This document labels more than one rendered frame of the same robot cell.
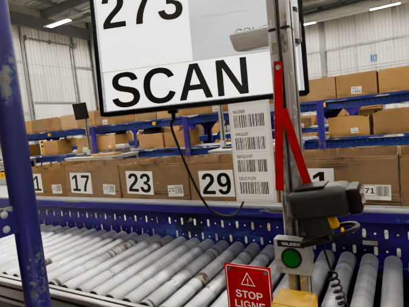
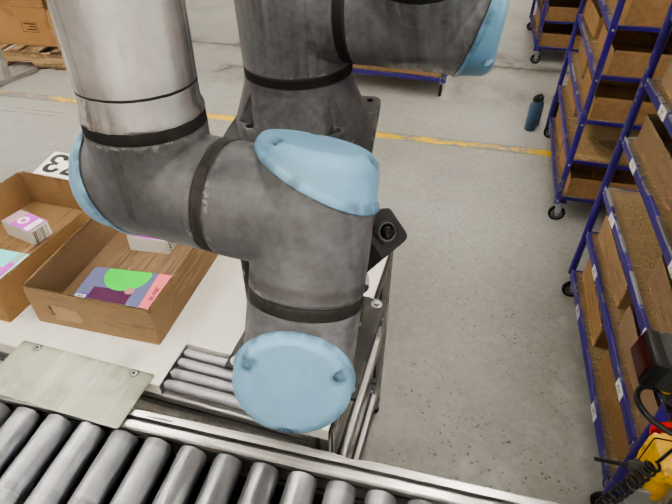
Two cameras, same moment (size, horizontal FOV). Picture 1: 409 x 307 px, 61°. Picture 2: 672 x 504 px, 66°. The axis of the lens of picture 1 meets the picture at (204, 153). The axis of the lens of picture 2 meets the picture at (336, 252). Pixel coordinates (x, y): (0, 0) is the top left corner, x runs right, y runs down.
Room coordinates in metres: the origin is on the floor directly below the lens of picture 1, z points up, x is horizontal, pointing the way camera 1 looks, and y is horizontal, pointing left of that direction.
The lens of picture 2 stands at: (0.83, -0.71, 1.56)
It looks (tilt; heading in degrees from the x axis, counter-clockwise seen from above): 40 degrees down; 164
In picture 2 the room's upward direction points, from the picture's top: straight up
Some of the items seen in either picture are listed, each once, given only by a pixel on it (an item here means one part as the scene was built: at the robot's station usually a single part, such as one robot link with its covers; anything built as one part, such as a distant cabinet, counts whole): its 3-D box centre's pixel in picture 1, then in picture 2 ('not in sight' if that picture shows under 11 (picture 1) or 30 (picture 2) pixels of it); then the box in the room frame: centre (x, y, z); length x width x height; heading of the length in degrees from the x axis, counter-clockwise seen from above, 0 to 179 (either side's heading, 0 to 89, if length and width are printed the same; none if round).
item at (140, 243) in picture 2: not in sight; (153, 239); (-0.24, -0.86, 0.78); 0.10 x 0.06 x 0.05; 63
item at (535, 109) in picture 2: not in sight; (535, 110); (-1.84, 1.41, 0.12); 0.15 x 0.09 x 0.24; 148
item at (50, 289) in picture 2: not in sight; (139, 256); (-0.16, -0.88, 0.80); 0.38 x 0.28 x 0.10; 150
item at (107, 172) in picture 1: (111, 177); not in sight; (1.88, 0.52, 0.96); 0.39 x 0.29 x 0.17; 60
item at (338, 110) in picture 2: not in sight; (300, 92); (0.13, -0.56, 1.26); 0.19 x 0.19 x 0.10
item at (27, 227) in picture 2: not in sight; (27, 227); (-0.38, -1.16, 0.78); 0.10 x 0.06 x 0.05; 46
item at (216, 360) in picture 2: not in sight; (251, 369); (0.18, -0.69, 0.74); 0.28 x 0.02 x 0.02; 57
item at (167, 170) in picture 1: (170, 176); not in sight; (1.69, 0.18, 0.96); 0.39 x 0.29 x 0.17; 60
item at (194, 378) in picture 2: not in sight; (240, 390); (0.22, -0.72, 0.74); 0.28 x 0.02 x 0.02; 57
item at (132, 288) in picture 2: not in sight; (120, 293); (-0.07, -0.93, 0.78); 0.19 x 0.14 x 0.02; 64
